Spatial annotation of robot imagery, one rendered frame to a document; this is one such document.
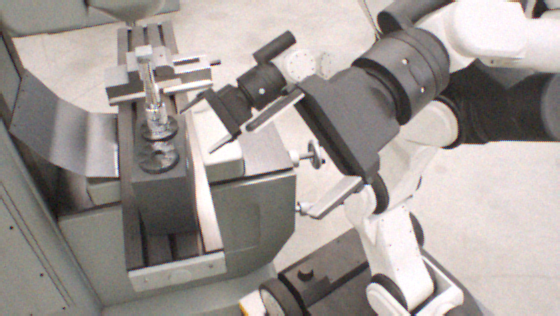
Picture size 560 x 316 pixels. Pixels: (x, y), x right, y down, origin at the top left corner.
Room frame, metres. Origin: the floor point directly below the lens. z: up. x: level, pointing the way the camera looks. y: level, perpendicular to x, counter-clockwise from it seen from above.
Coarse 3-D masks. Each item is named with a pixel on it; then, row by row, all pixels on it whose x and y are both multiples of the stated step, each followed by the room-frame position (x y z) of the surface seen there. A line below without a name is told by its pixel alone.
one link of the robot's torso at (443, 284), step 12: (444, 276) 0.68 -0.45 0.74; (372, 288) 0.66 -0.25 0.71; (444, 288) 0.66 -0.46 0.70; (456, 288) 0.64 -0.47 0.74; (372, 300) 0.64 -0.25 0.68; (384, 300) 0.62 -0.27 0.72; (444, 300) 0.60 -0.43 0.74; (456, 300) 0.61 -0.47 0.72; (384, 312) 0.60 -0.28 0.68; (396, 312) 0.58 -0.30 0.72; (420, 312) 0.57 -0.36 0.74; (432, 312) 0.57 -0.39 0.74; (444, 312) 0.57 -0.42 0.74
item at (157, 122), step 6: (150, 114) 0.80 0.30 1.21; (156, 114) 0.80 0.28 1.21; (162, 114) 0.81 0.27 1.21; (150, 120) 0.80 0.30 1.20; (156, 120) 0.80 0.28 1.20; (162, 120) 0.80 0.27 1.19; (150, 126) 0.80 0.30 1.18; (156, 126) 0.80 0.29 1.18; (162, 126) 0.80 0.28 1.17; (168, 126) 0.82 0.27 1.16; (156, 132) 0.80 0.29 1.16
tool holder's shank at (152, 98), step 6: (144, 60) 0.82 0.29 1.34; (144, 66) 0.81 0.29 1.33; (150, 66) 0.82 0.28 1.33; (144, 72) 0.81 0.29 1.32; (150, 72) 0.81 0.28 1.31; (144, 78) 0.81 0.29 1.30; (150, 78) 0.81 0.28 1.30; (144, 84) 0.81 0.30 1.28; (150, 84) 0.81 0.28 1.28; (150, 90) 0.81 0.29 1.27; (156, 90) 0.82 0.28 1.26; (150, 96) 0.81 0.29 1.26; (156, 96) 0.81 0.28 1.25; (150, 102) 0.81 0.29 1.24; (156, 102) 0.81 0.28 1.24
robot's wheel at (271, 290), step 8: (272, 280) 0.77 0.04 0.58; (264, 288) 0.75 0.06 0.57; (272, 288) 0.73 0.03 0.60; (280, 288) 0.73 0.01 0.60; (264, 296) 0.77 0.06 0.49; (272, 296) 0.71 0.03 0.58; (280, 296) 0.70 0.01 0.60; (288, 296) 0.71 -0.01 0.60; (264, 304) 0.76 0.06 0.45; (272, 304) 0.75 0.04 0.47; (280, 304) 0.68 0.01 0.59; (288, 304) 0.68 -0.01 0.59; (296, 304) 0.69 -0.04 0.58; (272, 312) 0.74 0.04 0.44; (280, 312) 0.71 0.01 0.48; (288, 312) 0.66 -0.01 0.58; (296, 312) 0.67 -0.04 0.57
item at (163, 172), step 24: (144, 120) 0.86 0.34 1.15; (168, 120) 0.84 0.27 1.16; (144, 144) 0.77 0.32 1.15; (168, 144) 0.76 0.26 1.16; (144, 168) 0.68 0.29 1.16; (168, 168) 0.69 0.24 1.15; (192, 168) 0.82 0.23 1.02; (144, 192) 0.66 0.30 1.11; (168, 192) 0.67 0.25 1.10; (192, 192) 0.72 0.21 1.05; (144, 216) 0.65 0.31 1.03; (168, 216) 0.66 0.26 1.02; (192, 216) 0.67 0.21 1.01
